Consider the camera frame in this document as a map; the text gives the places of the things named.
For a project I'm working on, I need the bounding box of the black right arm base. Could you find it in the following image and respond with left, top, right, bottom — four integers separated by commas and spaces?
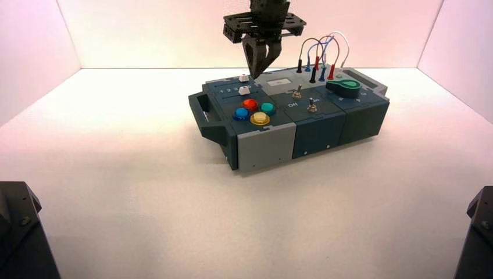
454, 185, 493, 279

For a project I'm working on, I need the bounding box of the blue plug jumper cable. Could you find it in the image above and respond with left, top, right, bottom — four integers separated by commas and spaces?
305, 36, 335, 83

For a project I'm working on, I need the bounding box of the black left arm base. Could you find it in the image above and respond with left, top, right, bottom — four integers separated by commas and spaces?
0, 181, 61, 279

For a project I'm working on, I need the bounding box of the yellow round push button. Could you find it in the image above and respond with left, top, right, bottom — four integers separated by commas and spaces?
249, 112, 271, 126

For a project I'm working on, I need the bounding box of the green rotary knob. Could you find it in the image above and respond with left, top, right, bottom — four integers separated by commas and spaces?
326, 78, 362, 99

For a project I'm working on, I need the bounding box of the white jumper cable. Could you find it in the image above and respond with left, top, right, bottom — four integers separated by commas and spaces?
321, 31, 351, 74

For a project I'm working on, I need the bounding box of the dark teal grey control box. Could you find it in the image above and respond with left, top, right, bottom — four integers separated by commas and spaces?
188, 67, 390, 172

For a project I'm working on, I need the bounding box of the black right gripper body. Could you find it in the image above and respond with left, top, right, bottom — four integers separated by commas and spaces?
223, 0, 308, 44

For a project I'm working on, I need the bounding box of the black plug jumper cable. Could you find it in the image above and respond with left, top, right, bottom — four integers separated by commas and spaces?
296, 37, 326, 84

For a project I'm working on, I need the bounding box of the red plug jumper cable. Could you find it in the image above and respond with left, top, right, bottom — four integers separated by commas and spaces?
314, 35, 341, 81

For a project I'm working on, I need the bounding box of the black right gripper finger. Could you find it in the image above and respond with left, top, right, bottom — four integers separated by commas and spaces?
265, 37, 283, 73
242, 37, 269, 80

